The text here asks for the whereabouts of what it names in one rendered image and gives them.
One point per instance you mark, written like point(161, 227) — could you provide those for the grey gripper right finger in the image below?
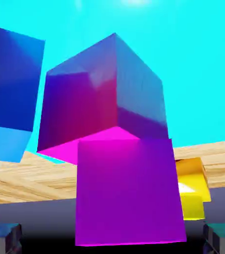
point(222, 241)

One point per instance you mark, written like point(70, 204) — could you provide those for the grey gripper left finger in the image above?
point(2, 240)

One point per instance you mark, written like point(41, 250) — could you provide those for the small yellow cube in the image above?
point(192, 204)

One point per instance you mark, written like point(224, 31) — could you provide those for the small magenta cube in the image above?
point(128, 190)

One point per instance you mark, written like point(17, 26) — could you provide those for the large blue box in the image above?
point(9, 83)

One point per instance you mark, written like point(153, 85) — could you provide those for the large purple box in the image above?
point(96, 95)

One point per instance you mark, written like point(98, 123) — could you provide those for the large cyan box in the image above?
point(193, 69)

